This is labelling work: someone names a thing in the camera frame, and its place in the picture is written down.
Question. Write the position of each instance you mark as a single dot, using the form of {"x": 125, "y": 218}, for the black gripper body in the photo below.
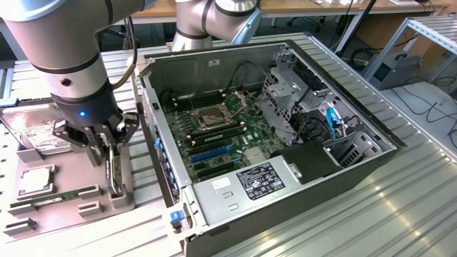
{"x": 86, "y": 107}

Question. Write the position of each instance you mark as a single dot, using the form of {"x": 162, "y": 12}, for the graphics card with black fan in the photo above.
{"x": 117, "y": 172}

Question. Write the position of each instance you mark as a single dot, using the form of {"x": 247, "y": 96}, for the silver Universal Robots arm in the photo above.
{"x": 54, "y": 40}

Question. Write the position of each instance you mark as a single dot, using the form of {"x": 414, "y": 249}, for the silver hard disk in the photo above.
{"x": 29, "y": 125}

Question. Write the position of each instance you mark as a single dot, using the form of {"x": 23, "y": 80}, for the grey parts rack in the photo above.
{"x": 71, "y": 184}

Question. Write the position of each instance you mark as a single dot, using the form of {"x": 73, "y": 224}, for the silver CPU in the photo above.
{"x": 35, "y": 180}

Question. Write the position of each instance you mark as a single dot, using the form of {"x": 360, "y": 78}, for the thin metal locking lever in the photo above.
{"x": 190, "y": 101}

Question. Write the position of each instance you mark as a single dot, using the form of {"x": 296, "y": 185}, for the blue disk caddy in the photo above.
{"x": 9, "y": 103}

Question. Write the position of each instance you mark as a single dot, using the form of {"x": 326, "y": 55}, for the green RAM stick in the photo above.
{"x": 71, "y": 193}

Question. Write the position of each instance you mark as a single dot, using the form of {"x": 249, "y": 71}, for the CPU socket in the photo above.
{"x": 211, "y": 119}

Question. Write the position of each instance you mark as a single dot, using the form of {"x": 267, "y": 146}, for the black expansion slot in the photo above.
{"x": 219, "y": 173}
{"x": 214, "y": 167}
{"x": 207, "y": 149}

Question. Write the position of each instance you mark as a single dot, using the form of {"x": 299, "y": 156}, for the installed RAM stick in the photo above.
{"x": 218, "y": 136}

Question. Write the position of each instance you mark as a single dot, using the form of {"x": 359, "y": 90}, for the blue expansion slot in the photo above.
{"x": 211, "y": 155}

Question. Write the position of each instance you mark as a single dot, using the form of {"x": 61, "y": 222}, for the metal socket cover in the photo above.
{"x": 227, "y": 109}

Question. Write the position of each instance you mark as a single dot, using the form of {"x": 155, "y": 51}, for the black office chair base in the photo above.
{"x": 114, "y": 33}
{"x": 303, "y": 19}

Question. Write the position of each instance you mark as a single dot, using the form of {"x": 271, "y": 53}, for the green motherboard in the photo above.
{"x": 250, "y": 128}

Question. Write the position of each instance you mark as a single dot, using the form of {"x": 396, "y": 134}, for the silver chipset heatsink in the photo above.
{"x": 255, "y": 155}

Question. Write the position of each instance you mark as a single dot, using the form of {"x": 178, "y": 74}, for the silver power supply unit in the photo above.
{"x": 222, "y": 206}

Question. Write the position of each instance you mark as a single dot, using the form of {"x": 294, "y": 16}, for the silver metal disk bay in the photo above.
{"x": 296, "y": 91}

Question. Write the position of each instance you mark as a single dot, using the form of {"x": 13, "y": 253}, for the black plastic shroud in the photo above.
{"x": 311, "y": 163}

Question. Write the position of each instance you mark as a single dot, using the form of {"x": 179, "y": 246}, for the open black PC case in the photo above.
{"x": 339, "y": 198}

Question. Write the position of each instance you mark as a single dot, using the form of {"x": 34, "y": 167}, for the white boxes on desk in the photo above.
{"x": 343, "y": 2}

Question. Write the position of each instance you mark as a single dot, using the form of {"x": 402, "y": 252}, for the black slanted pole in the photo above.
{"x": 364, "y": 12}

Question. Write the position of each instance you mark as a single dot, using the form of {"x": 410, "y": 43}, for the wooden desk white frame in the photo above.
{"x": 303, "y": 8}
{"x": 158, "y": 13}

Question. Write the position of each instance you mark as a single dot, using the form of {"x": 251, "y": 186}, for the aluminium profile frame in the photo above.
{"x": 428, "y": 28}

